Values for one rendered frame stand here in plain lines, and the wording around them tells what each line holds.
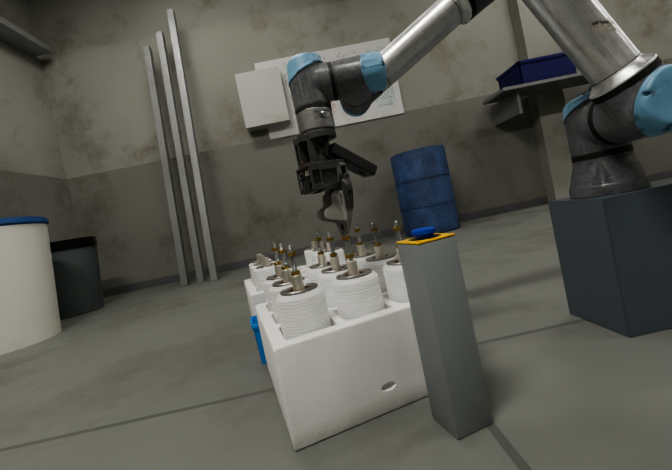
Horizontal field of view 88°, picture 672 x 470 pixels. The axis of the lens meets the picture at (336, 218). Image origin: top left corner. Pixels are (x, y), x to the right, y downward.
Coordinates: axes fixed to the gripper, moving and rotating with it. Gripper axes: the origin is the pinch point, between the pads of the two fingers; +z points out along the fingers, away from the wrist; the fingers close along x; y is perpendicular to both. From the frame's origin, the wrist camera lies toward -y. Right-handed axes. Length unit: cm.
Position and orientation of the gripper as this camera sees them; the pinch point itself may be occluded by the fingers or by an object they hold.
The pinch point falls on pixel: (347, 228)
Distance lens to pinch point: 71.9
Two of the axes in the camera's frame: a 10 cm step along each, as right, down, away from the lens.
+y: -8.7, 1.9, -4.6
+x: 4.5, -0.8, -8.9
